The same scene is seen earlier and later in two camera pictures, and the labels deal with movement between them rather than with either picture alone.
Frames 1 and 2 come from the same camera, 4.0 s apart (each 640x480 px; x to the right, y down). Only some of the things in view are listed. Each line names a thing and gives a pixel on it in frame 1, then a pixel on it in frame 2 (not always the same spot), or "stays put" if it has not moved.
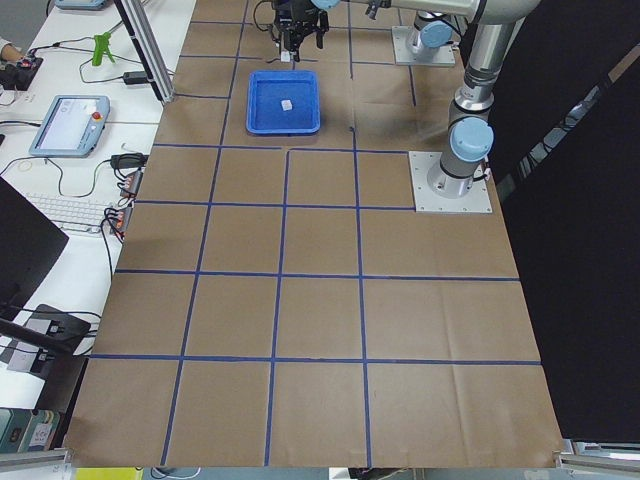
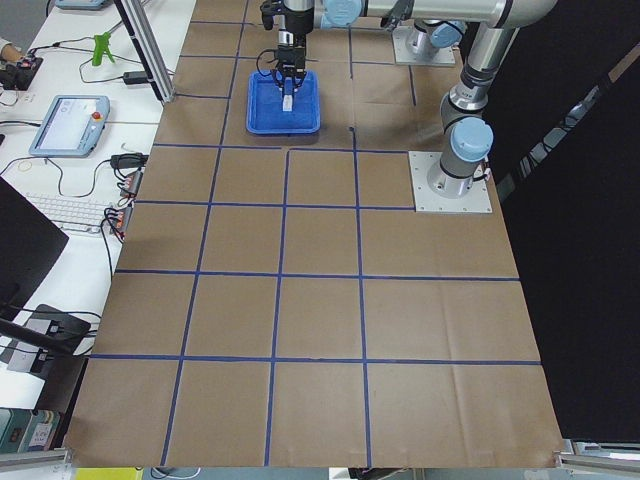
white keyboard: x=75 y=214 stays put
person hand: x=11 y=53 stays put
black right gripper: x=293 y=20 -> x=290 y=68
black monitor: x=30 y=244 stays put
